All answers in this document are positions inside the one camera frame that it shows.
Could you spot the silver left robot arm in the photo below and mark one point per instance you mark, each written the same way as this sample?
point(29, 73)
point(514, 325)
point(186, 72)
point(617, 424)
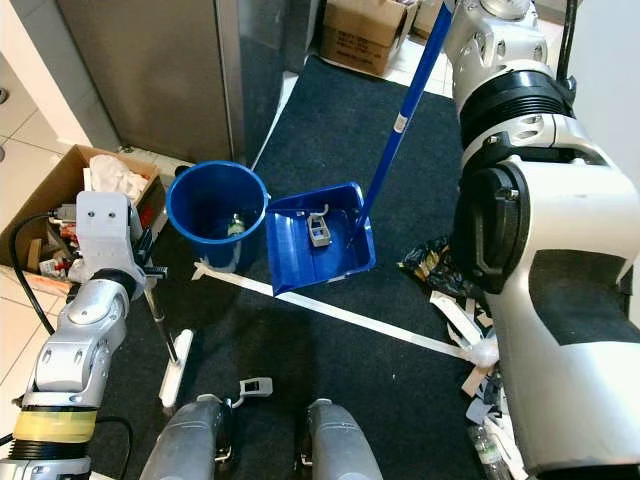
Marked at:
point(80, 350)

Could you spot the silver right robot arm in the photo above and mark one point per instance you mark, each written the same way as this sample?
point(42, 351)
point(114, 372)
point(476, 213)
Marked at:
point(560, 250)

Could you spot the black floor mat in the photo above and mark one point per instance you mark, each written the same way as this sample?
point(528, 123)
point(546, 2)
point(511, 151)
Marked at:
point(350, 120)
point(360, 420)

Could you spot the blue plastic bucket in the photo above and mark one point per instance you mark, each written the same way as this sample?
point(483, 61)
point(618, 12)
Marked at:
point(215, 200)

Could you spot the small trash item in bucket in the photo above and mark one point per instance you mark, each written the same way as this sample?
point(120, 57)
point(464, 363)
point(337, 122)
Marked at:
point(236, 226)

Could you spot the open cardboard box of trash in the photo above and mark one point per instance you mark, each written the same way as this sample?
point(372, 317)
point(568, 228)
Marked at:
point(40, 215)

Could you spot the white plastic hook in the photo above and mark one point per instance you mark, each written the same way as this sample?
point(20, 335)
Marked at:
point(318, 230)
point(256, 387)

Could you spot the grey left robot leg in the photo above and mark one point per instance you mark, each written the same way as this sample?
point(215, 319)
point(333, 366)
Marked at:
point(185, 445)

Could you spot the grey robot leg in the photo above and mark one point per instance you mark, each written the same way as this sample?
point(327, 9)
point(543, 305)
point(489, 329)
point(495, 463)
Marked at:
point(185, 445)
point(350, 445)

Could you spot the stainless steel cabinet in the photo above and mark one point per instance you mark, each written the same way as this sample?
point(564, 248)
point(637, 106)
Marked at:
point(160, 70)

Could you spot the white tape strip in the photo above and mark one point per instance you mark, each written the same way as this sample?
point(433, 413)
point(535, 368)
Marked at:
point(360, 318)

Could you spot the grey right robot leg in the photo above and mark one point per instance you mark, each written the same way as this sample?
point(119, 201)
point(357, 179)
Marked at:
point(350, 445)

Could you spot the crumpled black plastic bag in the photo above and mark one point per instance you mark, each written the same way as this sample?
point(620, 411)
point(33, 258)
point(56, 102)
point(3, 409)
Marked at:
point(425, 265)

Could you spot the large closed cardboard box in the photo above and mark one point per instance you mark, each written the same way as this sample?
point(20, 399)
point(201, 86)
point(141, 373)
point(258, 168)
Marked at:
point(360, 35)

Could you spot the pile of packaging trash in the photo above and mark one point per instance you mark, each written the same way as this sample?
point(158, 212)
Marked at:
point(485, 400)

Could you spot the small cardboard box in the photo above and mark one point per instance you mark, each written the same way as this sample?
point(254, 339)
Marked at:
point(426, 15)

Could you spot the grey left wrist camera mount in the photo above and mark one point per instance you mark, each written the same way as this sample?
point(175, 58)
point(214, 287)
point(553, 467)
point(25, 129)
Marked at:
point(108, 230)

